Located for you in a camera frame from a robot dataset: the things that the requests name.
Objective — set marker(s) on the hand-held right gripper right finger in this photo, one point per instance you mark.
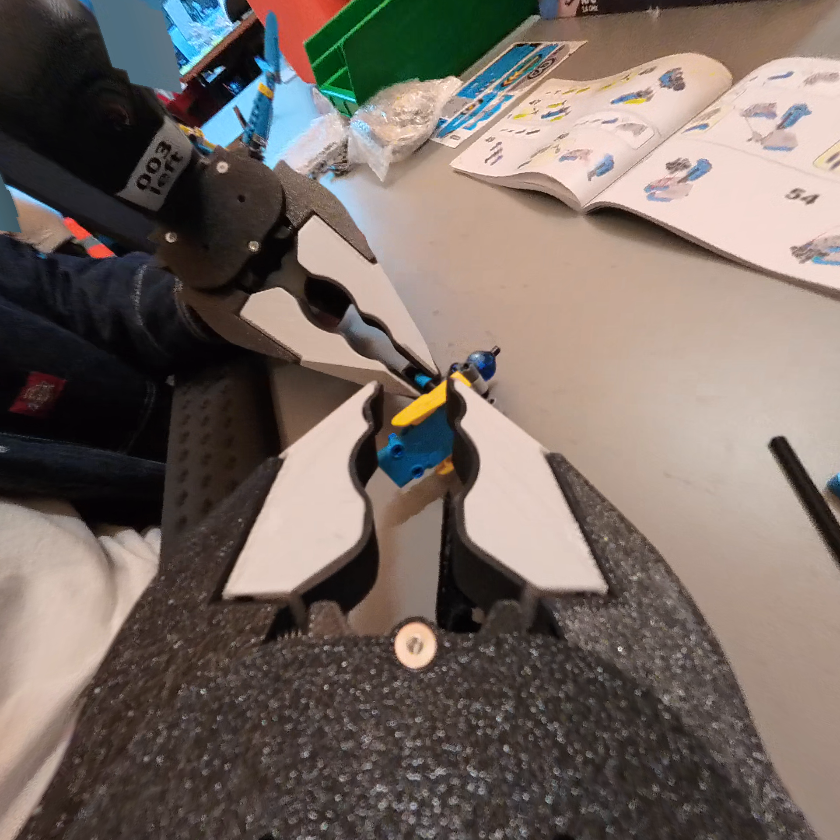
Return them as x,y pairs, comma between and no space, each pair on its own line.
525,512

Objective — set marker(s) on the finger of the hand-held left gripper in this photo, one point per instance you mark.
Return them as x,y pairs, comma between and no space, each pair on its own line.
361,282
309,335

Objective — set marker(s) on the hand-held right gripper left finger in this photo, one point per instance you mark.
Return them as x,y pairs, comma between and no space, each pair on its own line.
305,519

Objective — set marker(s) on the blue beam with black pins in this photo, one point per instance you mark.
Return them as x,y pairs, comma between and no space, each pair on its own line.
425,382

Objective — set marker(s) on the blue yellow brick assembly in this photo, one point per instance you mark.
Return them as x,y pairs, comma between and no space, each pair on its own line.
414,453

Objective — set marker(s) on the black grey gear assembly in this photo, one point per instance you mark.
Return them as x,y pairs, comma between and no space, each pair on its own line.
479,368

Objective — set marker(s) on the grey desk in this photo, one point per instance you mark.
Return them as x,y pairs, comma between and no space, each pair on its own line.
656,368

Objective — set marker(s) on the blue yellow toy robot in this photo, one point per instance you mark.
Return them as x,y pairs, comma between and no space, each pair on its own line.
263,92

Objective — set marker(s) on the orange box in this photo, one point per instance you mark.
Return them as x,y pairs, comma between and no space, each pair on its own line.
295,26

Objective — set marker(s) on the green box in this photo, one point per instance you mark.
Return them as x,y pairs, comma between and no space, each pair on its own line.
420,46

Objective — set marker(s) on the blue sticker sheet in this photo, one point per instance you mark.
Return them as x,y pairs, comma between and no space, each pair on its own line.
505,85

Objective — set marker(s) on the black bar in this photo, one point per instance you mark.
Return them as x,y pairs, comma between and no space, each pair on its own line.
803,492

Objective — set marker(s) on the person's light trousers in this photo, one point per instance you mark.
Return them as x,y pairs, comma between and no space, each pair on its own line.
53,656

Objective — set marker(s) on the blue angled beam brick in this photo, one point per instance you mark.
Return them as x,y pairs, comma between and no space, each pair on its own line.
834,486

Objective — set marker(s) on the open instruction booklet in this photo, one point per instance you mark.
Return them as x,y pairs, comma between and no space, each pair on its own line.
683,158

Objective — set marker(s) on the dark blue toy box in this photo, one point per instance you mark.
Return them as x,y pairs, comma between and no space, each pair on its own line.
630,7

